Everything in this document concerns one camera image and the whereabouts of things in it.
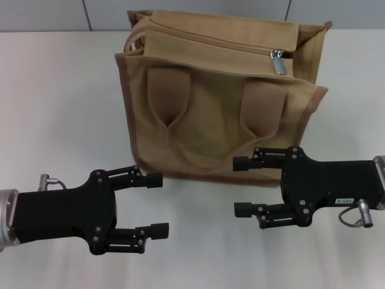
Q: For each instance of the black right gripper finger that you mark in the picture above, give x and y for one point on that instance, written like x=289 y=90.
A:
x=243 y=209
x=242 y=164

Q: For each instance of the silver metal zipper pull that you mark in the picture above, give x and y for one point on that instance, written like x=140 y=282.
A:
x=281 y=64

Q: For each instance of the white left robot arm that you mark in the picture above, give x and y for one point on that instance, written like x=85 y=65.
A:
x=6 y=216

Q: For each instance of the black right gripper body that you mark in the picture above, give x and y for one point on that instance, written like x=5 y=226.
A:
x=331 y=183

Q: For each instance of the khaki canvas food bag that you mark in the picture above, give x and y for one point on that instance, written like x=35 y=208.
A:
x=210 y=120

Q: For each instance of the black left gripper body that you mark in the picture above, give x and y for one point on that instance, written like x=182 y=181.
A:
x=66 y=210

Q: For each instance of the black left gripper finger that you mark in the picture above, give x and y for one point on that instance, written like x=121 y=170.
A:
x=159 y=231
x=153 y=180

